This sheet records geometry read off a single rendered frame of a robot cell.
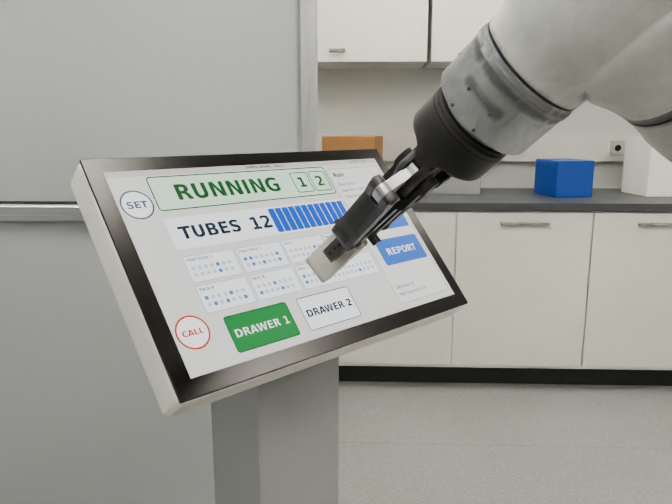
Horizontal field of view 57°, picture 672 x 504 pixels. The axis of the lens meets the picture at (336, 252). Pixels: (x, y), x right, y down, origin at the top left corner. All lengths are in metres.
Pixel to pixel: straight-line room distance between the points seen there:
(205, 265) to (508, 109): 0.43
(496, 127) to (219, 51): 1.19
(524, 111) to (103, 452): 1.63
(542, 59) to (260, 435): 0.64
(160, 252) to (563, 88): 0.47
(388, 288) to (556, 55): 0.53
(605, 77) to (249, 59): 1.21
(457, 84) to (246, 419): 0.59
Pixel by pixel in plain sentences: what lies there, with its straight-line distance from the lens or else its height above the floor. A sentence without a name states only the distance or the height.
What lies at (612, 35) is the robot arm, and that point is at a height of 1.29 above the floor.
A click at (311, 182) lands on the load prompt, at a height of 1.15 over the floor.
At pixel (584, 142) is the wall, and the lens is 3.69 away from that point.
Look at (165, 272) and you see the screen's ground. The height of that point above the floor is 1.07.
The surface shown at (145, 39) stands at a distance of 1.64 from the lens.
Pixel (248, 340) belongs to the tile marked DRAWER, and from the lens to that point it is 0.72.
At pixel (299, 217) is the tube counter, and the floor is 1.11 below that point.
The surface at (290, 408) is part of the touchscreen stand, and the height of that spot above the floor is 0.84.
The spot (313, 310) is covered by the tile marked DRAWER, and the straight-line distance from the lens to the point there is 0.79.
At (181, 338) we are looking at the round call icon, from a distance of 0.69.
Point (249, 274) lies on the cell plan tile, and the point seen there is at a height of 1.06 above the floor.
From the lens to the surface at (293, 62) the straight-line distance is 1.56.
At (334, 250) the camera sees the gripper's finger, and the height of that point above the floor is 1.12.
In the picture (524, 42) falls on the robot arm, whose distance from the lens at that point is 0.44.
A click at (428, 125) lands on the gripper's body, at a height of 1.24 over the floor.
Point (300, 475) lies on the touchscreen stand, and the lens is 0.98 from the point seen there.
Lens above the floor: 1.23
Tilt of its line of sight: 11 degrees down
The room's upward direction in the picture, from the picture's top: straight up
